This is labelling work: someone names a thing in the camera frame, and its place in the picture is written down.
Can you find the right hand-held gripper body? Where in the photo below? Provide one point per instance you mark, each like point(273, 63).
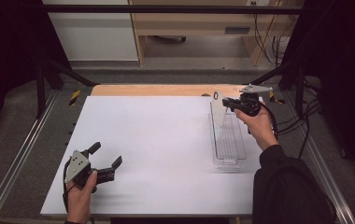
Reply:
point(250, 102)

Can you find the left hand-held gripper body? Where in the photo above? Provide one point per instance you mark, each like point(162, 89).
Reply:
point(76, 166)

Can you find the clear plastic container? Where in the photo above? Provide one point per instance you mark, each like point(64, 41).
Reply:
point(228, 143)

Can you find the person's right hand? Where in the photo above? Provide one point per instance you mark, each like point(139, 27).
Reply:
point(258, 127)

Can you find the person's left hand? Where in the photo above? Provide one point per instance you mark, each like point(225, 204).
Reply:
point(80, 202)

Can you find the yellow black tape marker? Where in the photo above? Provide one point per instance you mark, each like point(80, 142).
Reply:
point(74, 97)
point(273, 99)

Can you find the wooden table board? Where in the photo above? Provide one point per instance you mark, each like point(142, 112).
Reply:
point(166, 90)

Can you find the light wooden desk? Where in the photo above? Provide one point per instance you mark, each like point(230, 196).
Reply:
point(197, 20)

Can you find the black curtain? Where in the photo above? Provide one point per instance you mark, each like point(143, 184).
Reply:
point(7, 62)
point(343, 77)

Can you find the white cabinet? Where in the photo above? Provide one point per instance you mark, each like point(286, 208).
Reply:
point(94, 37)

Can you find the black frame strut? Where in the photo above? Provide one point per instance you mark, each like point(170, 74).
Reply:
point(40, 93)
point(299, 90)

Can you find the aluminium rail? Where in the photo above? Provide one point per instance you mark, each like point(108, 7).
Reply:
point(331, 180)
point(20, 149)

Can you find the black horizontal frame bar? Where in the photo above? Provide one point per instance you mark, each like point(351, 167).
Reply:
point(166, 9)

